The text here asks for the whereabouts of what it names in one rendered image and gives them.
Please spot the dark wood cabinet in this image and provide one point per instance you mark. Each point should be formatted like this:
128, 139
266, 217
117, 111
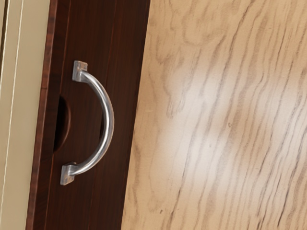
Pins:
124, 72

